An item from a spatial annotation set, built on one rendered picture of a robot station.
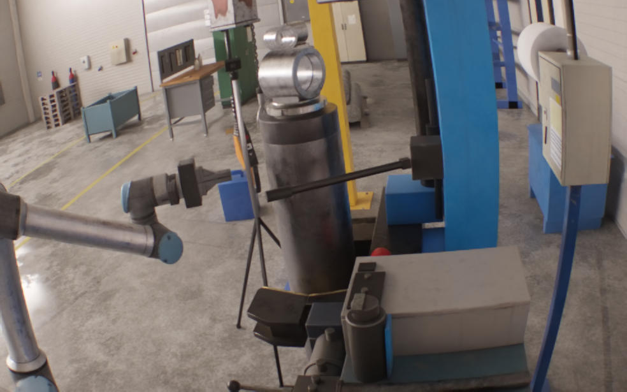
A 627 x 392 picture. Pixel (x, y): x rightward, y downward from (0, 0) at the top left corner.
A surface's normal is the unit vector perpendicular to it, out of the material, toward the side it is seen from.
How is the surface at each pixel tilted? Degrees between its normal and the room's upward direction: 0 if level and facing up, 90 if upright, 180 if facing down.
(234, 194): 90
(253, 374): 0
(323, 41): 90
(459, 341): 90
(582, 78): 90
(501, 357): 0
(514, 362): 0
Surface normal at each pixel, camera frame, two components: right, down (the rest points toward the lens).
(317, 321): -0.12, -0.92
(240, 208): 0.03, 0.38
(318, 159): 0.43, 0.30
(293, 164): -0.20, 0.40
